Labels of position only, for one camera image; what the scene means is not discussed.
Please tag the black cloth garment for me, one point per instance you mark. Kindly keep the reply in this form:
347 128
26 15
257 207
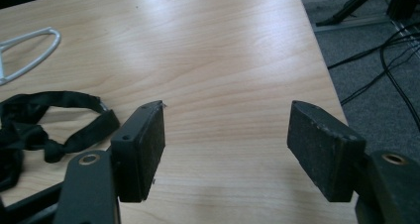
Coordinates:
20 131

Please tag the black stand leg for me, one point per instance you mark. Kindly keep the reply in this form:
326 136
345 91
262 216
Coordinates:
350 6

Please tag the dark stand base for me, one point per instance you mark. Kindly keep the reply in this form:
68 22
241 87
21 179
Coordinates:
404 1

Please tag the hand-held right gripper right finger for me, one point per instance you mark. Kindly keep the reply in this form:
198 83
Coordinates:
325 151

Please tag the grey metal floor rail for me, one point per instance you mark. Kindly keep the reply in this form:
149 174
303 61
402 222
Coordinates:
353 23

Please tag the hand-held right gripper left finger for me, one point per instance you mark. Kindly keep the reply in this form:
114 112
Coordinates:
138 151

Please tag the white plastic hanger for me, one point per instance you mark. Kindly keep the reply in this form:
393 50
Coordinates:
56 40

